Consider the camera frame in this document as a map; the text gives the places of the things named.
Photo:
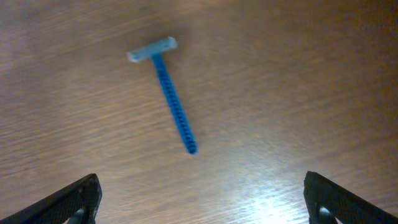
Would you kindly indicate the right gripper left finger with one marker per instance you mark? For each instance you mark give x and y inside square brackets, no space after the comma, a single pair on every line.
[75,203]

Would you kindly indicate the blue disposable razor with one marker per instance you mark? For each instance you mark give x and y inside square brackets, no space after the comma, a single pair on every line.
[154,52]

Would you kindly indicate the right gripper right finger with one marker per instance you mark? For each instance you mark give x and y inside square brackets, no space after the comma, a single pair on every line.
[327,202]

